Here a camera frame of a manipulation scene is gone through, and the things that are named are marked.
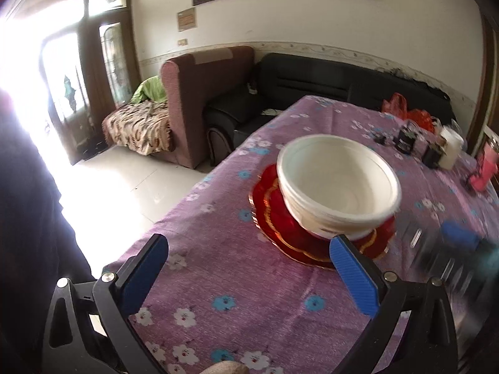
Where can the brown patterned blanket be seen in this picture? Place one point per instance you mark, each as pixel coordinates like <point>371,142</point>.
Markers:
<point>136,124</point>

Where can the brown armchair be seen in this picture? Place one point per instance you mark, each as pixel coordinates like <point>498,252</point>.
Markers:
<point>195,97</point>

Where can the black jar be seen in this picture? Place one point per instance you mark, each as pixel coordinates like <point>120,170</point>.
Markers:
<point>405,139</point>

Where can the wooden glass door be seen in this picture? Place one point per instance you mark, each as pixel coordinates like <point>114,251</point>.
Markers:
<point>91,66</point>

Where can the red plate gold rim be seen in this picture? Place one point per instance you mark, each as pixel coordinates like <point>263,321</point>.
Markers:
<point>265,187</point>
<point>296,256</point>

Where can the dark wooden pillar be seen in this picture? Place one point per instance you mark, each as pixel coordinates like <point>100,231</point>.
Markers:
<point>485,85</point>

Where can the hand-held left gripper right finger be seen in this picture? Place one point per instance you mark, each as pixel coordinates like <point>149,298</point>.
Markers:
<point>353,280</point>

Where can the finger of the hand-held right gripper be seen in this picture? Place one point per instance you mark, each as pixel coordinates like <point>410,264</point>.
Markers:
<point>460,235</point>
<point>436,268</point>

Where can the purple floral tablecloth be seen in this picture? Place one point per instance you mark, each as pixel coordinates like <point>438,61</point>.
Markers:
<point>234,265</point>

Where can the small wall plaque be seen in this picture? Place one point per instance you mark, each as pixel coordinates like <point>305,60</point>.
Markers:
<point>187,19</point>

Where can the white bowl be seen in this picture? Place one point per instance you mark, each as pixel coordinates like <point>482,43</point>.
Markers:
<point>339,179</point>
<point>323,230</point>

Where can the black leather sofa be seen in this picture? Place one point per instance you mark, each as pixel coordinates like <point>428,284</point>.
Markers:
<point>304,81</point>

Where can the white jar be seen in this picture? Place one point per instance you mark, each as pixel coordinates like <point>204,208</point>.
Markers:
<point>450,148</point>

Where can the green cloth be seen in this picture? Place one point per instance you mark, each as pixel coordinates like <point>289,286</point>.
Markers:
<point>152,89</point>

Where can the person's dark clothing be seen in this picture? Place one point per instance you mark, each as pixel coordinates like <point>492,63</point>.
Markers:
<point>31,241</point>

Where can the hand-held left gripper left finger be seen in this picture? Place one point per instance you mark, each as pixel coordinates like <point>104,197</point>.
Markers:
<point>144,276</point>

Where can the pink water bottle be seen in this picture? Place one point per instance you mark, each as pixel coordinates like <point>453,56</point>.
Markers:
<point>485,171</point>

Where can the beige textured object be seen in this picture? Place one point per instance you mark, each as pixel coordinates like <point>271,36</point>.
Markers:
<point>226,368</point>

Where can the brown jar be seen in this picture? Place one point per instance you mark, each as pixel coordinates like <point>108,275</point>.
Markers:
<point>432,156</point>

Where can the red plastic bag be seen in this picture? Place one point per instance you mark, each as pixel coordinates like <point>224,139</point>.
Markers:
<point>394,105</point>
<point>423,120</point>

